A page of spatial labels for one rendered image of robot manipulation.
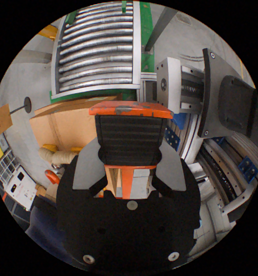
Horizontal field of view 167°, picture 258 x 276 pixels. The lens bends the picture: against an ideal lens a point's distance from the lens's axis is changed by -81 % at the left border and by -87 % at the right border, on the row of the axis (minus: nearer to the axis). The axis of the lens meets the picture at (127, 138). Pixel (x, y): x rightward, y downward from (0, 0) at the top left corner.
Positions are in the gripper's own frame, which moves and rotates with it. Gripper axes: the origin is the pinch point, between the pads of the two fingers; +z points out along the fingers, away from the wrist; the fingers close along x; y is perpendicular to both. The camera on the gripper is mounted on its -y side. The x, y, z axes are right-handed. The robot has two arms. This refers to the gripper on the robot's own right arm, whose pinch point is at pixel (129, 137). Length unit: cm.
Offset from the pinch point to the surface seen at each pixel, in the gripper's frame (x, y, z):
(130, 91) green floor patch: 2, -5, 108
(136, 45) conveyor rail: 3, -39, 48
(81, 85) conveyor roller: -34, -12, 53
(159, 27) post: 20, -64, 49
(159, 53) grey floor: 38, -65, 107
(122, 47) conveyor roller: -6, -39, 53
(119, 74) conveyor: -7, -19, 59
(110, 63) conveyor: -14, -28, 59
